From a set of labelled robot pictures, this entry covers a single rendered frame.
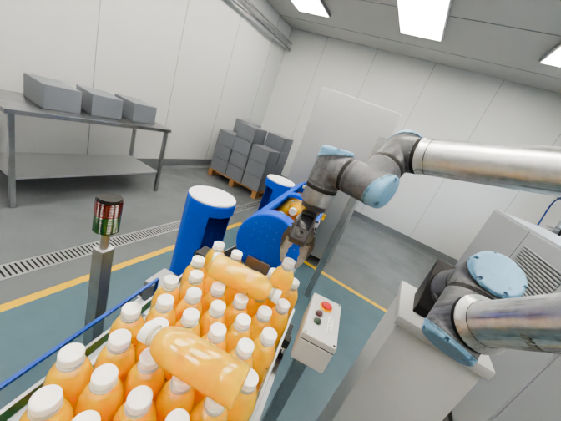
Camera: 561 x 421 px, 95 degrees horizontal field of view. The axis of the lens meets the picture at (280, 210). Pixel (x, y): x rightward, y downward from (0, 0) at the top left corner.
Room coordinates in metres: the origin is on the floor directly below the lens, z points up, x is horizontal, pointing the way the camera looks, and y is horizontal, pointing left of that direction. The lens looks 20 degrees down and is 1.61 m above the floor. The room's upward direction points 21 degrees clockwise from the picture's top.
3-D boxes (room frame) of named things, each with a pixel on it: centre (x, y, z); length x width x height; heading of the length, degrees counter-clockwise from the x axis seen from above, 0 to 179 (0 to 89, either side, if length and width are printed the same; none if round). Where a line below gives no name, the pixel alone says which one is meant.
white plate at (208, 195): (1.41, 0.40, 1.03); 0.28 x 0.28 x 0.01
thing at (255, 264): (0.91, 0.01, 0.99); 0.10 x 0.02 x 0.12; 80
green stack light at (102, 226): (0.59, 0.43, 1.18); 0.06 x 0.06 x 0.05
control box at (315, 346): (0.65, -0.24, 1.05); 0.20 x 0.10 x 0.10; 170
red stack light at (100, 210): (0.59, 0.43, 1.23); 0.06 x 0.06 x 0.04
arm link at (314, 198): (0.72, -0.08, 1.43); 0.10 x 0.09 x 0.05; 80
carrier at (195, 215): (1.41, 0.40, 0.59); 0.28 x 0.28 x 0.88
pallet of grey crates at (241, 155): (5.10, 0.94, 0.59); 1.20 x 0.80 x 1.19; 69
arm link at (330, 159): (0.72, -0.09, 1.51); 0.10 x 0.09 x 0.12; 55
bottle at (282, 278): (0.70, -0.08, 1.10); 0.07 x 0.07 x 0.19
